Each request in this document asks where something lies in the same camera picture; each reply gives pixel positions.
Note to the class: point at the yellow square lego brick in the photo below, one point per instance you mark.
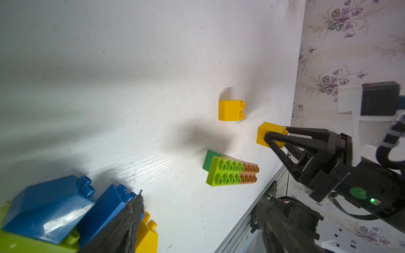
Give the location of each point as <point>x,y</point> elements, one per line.
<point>231,110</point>

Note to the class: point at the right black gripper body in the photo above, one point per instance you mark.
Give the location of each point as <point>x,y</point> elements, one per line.
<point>331,165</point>

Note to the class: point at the green lego brick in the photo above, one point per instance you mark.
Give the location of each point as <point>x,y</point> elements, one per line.
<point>209,157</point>

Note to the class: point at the aluminium front rail frame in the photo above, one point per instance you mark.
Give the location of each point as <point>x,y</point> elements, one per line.
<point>246,236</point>

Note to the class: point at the yellow sloped lego brick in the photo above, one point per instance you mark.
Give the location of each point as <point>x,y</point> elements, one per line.
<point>147,237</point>

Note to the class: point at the blue square lego brick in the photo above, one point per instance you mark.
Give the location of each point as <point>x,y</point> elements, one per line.
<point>109,204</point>

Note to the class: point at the lime green lego plate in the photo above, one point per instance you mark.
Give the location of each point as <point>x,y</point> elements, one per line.
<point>34,243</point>

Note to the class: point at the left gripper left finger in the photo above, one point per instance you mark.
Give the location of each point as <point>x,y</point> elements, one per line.
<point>120,234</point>

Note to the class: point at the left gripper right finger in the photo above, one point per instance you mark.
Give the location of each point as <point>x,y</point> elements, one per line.
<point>280,235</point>

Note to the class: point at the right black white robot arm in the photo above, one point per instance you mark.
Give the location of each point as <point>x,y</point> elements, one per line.
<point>375,186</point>

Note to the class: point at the blue sloped lego brick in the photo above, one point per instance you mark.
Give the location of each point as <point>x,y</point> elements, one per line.
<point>70,189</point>

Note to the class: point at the brown long lego brick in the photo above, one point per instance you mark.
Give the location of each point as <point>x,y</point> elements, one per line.
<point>249,174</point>

